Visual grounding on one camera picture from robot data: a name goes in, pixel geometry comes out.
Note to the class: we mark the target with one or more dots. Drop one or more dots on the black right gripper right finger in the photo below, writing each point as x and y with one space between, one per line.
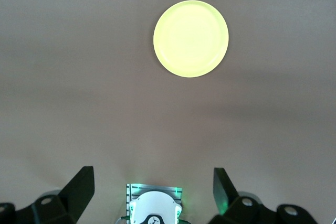
236 208

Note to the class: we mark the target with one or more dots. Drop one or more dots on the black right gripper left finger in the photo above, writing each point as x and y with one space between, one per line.
65 203

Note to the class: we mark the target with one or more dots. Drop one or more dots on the yellow plate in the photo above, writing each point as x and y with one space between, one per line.
191 39

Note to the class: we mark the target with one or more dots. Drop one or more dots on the brown table cover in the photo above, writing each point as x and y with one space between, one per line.
78 77

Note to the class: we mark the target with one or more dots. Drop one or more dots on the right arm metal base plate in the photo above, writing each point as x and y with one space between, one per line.
157 187

